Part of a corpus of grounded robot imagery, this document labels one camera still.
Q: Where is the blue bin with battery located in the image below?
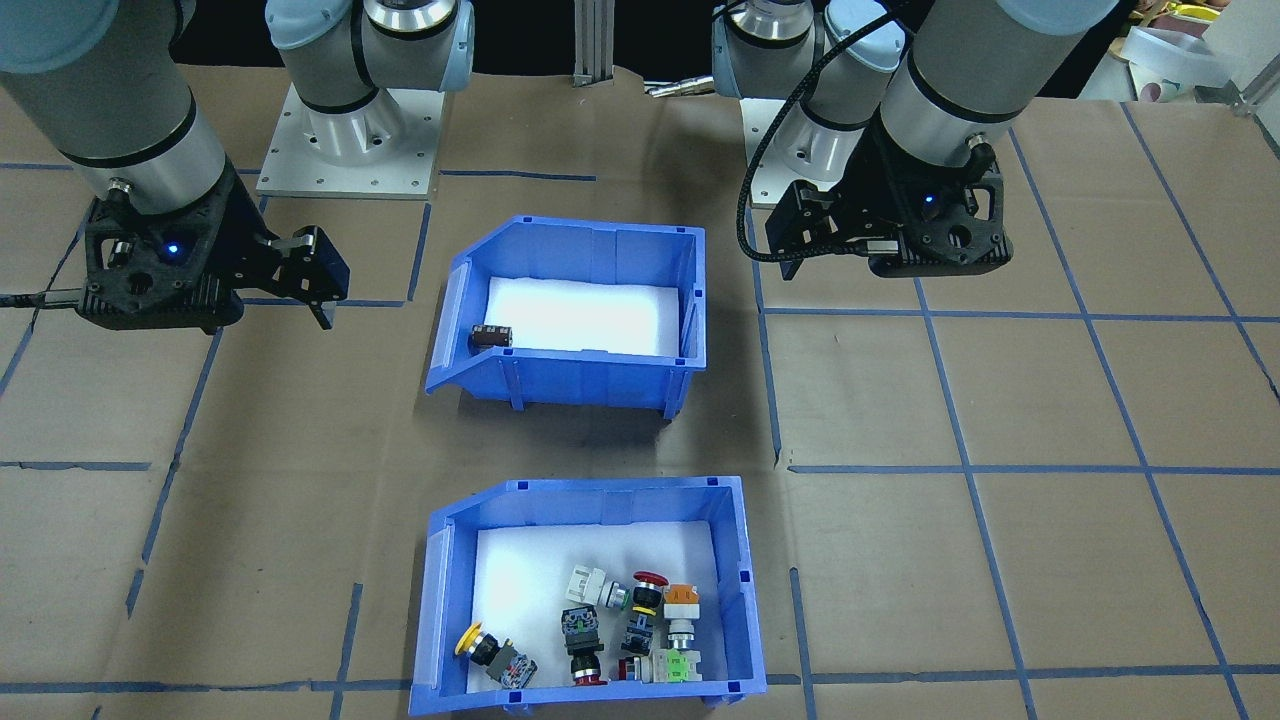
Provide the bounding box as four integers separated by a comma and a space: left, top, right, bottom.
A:
425, 215, 707, 421

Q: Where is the blue bin with push buttons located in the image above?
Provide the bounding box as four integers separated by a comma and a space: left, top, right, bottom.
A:
408, 476, 769, 717

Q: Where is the white foam liner with battery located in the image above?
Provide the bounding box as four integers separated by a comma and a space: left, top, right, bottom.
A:
485, 277, 684, 358

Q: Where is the white tape roll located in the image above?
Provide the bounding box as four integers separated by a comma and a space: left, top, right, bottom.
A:
1120, 25, 1236, 101

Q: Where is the yellow object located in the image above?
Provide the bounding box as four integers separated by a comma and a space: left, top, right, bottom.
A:
1140, 0, 1223, 27

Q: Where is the aluminium corner bar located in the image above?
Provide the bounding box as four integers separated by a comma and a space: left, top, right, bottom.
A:
1215, 75, 1280, 121

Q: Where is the white foam liner under buttons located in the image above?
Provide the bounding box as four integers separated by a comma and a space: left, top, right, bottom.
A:
462, 520, 731, 701

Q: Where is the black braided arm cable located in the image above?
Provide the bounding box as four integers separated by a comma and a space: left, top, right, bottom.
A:
742, 8, 906, 266

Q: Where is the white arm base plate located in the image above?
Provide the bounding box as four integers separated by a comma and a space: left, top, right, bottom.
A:
742, 100, 886, 211
257, 82, 446, 201

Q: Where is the black ribbed wrist camera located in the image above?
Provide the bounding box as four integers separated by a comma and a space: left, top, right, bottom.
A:
76, 288, 246, 333
866, 243, 1013, 279

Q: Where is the aluminium frame post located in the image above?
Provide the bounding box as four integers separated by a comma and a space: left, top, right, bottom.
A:
572, 0, 614, 89

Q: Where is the white switch orange contact block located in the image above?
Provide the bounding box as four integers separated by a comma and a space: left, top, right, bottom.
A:
663, 583, 701, 651

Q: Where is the green head white switch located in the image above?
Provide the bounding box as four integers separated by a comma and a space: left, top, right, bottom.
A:
565, 565, 629, 611

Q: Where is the red mushroom switch blue block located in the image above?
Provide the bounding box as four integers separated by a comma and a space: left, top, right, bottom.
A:
620, 572, 669, 656

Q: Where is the yellow mushroom push button switch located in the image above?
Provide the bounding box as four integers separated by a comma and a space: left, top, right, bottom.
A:
455, 620, 539, 691

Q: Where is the red head black switch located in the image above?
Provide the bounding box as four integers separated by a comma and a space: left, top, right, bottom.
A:
560, 605, 608, 688

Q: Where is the white switch green contact block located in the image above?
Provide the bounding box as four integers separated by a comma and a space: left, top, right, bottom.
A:
617, 648, 703, 686

